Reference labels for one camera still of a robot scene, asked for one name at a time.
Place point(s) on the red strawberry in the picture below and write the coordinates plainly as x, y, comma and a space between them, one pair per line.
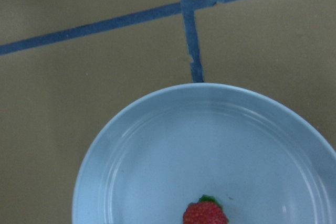
206, 210

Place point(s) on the blue round plate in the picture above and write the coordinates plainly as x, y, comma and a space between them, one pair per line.
260, 160

